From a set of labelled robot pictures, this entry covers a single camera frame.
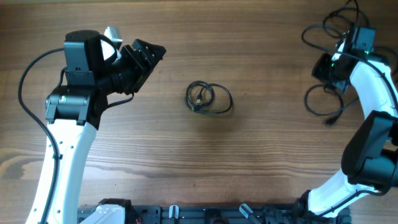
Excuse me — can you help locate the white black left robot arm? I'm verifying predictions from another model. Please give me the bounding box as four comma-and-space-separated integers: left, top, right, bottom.
27, 27, 166, 223

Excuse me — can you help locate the black USB cable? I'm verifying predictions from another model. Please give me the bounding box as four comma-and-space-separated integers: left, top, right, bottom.
185, 80, 234, 115
322, 0, 371, 40
300, 24, 398, 127

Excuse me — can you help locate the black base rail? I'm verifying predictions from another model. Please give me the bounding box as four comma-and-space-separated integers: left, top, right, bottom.
76, 203, 352, 224

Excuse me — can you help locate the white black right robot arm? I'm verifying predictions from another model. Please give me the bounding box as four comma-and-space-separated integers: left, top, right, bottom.
294, 26, 397, 221

